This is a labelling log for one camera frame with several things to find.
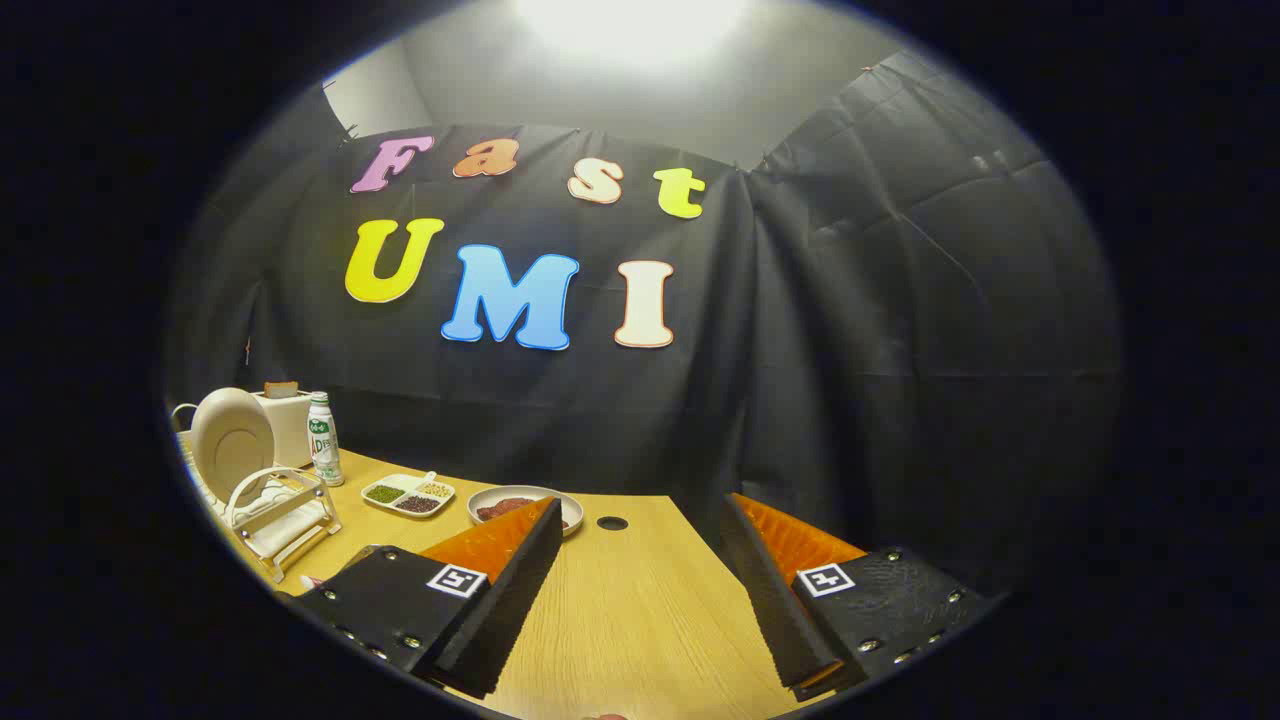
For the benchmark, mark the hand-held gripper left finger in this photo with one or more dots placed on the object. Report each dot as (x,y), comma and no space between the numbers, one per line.
(505,610)

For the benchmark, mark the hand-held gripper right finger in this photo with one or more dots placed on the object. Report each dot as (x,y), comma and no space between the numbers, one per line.
(775,610)

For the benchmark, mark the white plate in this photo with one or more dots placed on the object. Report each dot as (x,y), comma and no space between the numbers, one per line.
(232,440)

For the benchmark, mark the small beige plate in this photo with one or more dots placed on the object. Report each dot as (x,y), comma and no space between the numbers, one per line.
(490,495)

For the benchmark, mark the red meat patty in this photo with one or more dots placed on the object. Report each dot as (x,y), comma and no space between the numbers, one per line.
(505,509)

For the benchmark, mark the white divided tray of beans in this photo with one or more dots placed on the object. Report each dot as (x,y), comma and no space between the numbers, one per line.
(405,497)

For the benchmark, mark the white bottle with green label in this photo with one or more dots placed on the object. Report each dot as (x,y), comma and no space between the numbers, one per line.
(324,445)

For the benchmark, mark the black backdrop cloth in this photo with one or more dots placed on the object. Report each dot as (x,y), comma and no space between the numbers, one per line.
(800,350)

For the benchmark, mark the white toaster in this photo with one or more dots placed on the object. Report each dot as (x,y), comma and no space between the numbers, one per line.
(290,430)

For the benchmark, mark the brown toast slice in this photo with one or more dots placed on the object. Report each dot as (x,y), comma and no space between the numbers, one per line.
(281,389)

